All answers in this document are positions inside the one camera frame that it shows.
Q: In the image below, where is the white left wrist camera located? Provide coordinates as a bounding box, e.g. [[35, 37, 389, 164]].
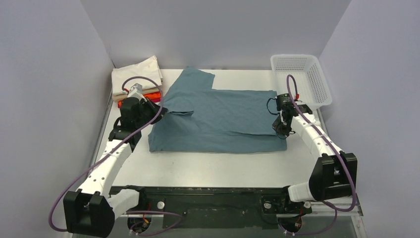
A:
[[127, 83, 145, 101]]

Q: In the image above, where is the teal blue t-shirt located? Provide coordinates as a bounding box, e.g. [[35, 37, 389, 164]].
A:
[[148, 67, 287, 154]]

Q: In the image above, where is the folded cream t-shirt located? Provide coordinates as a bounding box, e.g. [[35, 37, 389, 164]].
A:
[[111, 55, 163, 97]]

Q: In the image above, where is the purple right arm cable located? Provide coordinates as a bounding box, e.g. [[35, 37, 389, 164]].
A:
[[286, 74, 358, 237]]

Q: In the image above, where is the aluminium extrusion rail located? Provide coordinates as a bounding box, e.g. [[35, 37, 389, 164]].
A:
[[308, 197, 364, 217]]

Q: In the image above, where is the folded orange t-shirt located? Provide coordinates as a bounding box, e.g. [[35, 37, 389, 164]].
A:
[[112, 92, 161, 108]]

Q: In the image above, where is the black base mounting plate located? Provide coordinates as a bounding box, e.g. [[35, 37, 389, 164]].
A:
[[105, 185, 320, 235]]

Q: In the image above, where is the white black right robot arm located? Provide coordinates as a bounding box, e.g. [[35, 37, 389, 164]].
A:
[[272, 93, 358, 213]]

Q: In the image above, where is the folded beige t-shirt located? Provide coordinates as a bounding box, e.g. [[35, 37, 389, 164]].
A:
[[112, 88, 161, 102]]

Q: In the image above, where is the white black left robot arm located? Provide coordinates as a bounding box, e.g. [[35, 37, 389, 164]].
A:
[[63, 97, 168, 238]]

